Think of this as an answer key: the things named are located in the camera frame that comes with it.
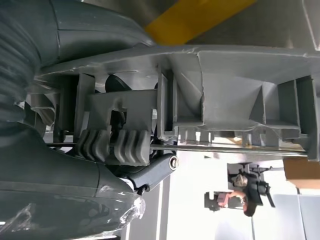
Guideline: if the black office chair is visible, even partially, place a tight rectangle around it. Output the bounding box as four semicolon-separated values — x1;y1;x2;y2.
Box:
237;162;275;209

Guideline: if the yellow tape on workbench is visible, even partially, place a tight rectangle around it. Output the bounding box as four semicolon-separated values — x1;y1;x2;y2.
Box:
145;0;258;46

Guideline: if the brown cardboard box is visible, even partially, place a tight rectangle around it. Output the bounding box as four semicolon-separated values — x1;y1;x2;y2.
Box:
283;156;320;190

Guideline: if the person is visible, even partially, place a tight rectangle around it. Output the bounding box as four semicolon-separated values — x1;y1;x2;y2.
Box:
217;173;258;218

